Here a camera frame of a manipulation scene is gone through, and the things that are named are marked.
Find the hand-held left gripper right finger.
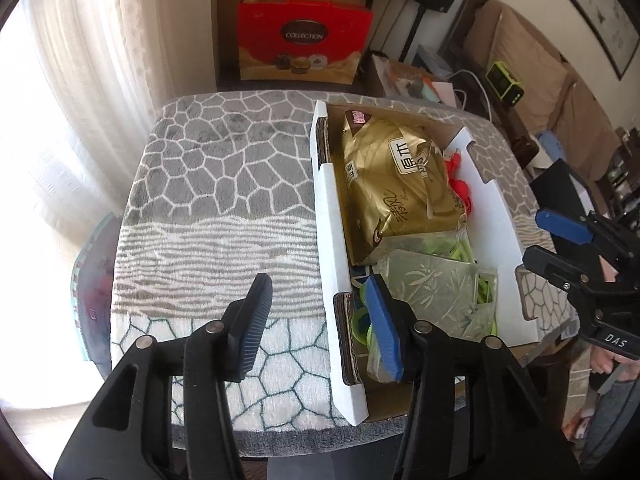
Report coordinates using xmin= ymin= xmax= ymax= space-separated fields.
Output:
xmin=364 ymin=272 xmax=583 ymax=480

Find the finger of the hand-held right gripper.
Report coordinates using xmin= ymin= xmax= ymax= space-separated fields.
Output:
xmin=522 ymin=244 xmax=591 ymax=291
xmin=535 ymin=208 xmax=601 ymax=246

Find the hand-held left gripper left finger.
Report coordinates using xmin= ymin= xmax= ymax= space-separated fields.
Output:
xmin=52 ymin=272 xmax=275 ymax=480

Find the clear bamboo print bag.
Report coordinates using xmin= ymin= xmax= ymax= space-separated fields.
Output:
xmin=370 ymin=249 xmax=500 ymax=381

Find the green cable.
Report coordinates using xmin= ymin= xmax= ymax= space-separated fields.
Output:
xmin=350 ymin=237 xmax=498 ymax=361

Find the red ribbon ornament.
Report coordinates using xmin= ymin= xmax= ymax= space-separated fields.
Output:
xmin=444 ymin=147 xmax=473 ymax=221

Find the white cardboard box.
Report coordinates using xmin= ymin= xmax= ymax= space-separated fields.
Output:
xmin=309 ymin=100 xmax=543 ymax=427

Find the gold snack bag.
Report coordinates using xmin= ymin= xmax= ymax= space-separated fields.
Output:
xmin=341 ymin=109 xmax=471 ymax=266

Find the person's right hand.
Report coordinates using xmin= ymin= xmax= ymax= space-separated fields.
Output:
xmin=590 ymin=346 xmax=626 ymax=377

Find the grey patterned blanket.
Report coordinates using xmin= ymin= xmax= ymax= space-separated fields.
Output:
xmin=110 ymin=91 xmax=578 ymax=433

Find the green portable radio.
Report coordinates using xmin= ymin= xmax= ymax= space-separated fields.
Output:
xmin=486 ymin=61 xmax=526 ymax=107

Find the beige sofa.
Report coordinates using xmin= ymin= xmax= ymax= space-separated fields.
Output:
xmin=450 ymin=0 xmax=626 ymax=181

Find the red cookie gift box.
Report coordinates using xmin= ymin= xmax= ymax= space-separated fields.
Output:
xmin=236 ymin=0 xmax=375 ymax=86

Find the white curtain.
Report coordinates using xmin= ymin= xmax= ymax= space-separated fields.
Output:
xmin=0 ymin=0 xmax=216 ymax=411

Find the white charging cable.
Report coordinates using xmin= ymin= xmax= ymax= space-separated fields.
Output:
xmin=447 ymin=71 xmax=493 ymax=121

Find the framed wall picture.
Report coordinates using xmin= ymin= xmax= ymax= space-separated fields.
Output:
xmin=532 ymin=0 xmax=640 ymax=81

